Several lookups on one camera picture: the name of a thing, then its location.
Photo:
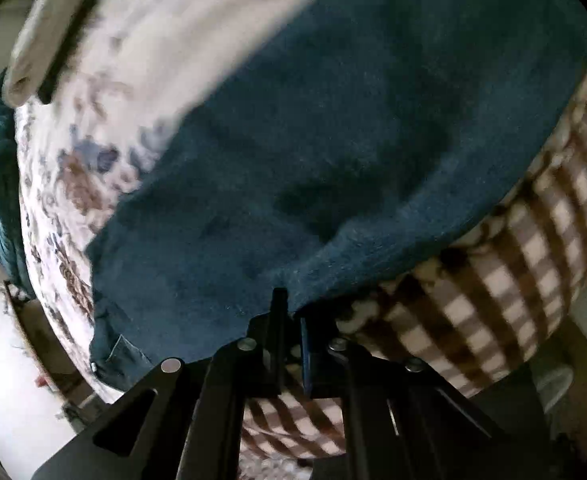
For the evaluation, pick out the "floral white bed sheet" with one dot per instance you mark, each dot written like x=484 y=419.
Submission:
x=123 y=125

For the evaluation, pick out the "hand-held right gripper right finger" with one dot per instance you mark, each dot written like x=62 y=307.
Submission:
x=309 y=360

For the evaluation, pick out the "dark teal towel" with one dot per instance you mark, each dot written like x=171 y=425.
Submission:
x=333 y=160

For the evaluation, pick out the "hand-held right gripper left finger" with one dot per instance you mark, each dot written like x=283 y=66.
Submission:
x=276 y=355

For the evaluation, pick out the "brown checkered blanket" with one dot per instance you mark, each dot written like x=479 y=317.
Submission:
x=498 y=280

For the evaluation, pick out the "grey pillow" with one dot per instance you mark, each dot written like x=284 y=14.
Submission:
x=43 y=35

